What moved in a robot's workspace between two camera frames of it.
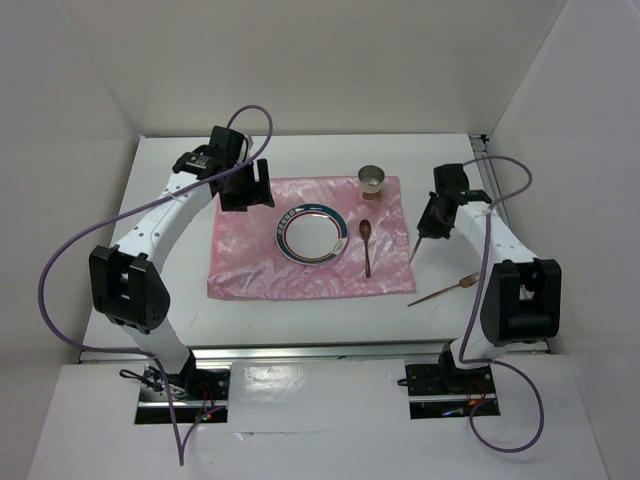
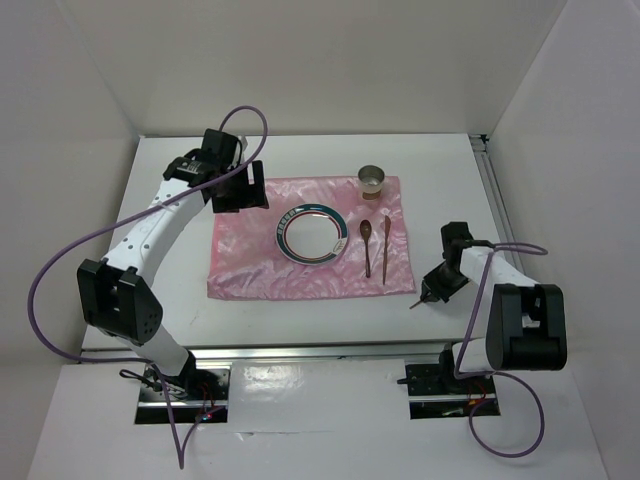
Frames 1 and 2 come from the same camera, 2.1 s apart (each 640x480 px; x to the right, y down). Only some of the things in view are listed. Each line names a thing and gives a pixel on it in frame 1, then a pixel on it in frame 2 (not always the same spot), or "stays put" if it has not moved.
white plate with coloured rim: (312, 234) stays put
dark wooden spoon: (365, 231) stays put
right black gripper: (426, 228) -> (431, 285)
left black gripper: (257, 191) stays put
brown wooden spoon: (418, 242) -> (387, 221)
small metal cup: (370, 179) stays put
